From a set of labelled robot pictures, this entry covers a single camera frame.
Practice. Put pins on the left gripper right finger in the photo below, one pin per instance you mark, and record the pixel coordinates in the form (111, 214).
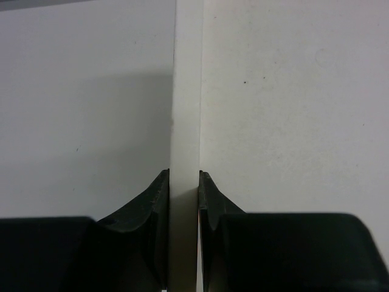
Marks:
(284, 251)

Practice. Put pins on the white drawer cabinet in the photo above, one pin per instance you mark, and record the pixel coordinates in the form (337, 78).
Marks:
(285, 104)

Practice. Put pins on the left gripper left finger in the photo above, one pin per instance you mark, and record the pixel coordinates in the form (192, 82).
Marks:
(125, 251)

